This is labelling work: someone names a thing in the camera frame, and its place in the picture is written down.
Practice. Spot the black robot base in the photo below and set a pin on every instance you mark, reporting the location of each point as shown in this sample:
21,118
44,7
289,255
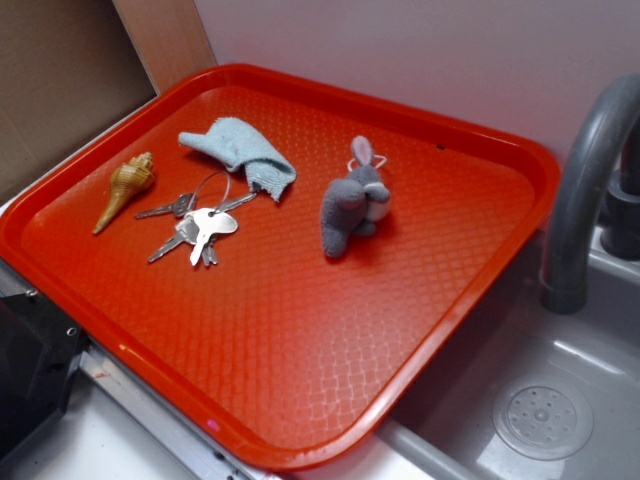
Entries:
41,348

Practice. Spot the red plastic tray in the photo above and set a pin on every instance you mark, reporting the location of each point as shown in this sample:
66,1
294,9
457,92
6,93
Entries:
284,356

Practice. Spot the gray plush bunny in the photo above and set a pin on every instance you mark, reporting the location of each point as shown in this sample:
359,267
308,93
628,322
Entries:
354,204

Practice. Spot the silver key bunch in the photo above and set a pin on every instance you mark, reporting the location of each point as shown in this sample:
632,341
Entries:
199,227

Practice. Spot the light blue cloth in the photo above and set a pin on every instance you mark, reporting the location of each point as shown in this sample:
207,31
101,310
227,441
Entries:
237,145

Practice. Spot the tan spiral seashell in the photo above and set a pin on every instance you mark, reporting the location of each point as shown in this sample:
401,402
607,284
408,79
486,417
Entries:
127,180

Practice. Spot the gray toy sink basin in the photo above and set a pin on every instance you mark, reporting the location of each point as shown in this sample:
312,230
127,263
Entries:
443,423

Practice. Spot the sink drain strainer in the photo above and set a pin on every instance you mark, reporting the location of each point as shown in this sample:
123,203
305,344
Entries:
541,421

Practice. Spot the gray plastic faucet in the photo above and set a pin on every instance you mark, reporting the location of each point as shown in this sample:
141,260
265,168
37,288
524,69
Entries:
600,180

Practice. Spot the brown cardboard panel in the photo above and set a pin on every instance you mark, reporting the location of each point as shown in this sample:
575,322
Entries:
68,72

